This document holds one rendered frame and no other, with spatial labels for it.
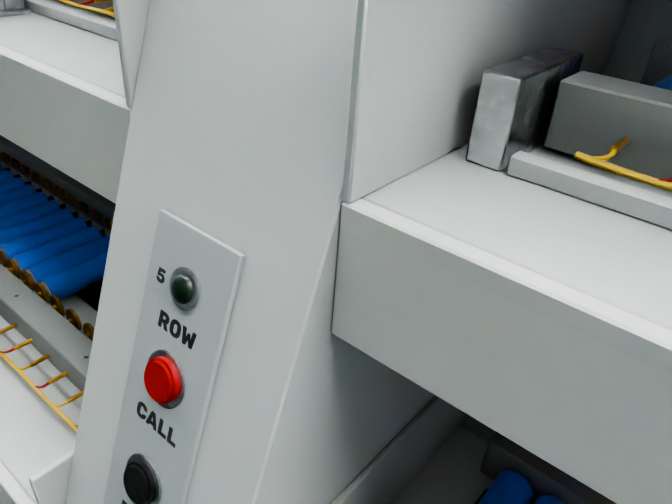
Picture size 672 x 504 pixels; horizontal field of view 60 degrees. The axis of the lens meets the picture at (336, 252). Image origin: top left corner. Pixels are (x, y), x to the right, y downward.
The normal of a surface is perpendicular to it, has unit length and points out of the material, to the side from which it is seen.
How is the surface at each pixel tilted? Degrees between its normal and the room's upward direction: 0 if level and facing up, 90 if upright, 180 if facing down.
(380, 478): 90
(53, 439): 19
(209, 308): 90
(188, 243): 90
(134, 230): 90
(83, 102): 109
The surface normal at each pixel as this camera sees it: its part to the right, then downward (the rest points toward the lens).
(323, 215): -0.59, 0.08
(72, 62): 0.07, -0.84
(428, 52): 0.77, 0.38
